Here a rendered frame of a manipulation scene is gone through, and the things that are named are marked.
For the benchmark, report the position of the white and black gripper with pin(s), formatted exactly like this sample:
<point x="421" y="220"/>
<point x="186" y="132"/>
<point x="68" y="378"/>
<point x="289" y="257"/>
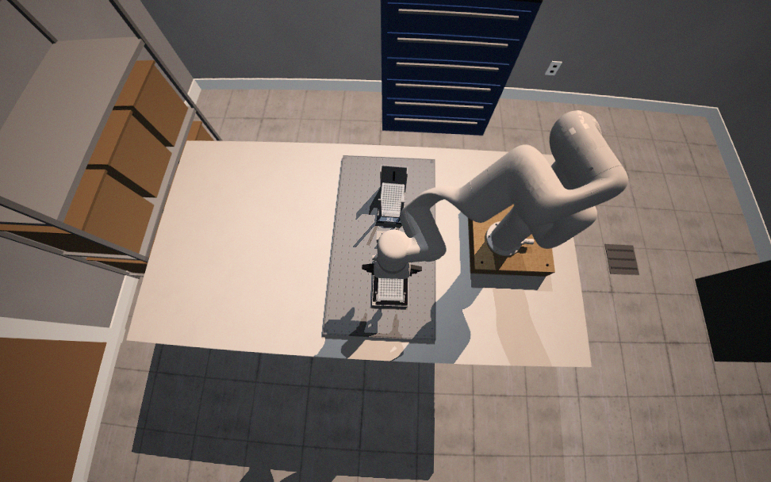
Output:
<point x="376" y="270"/>

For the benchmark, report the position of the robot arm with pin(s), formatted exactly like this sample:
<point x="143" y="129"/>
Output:
<point x="522" y="177"/>

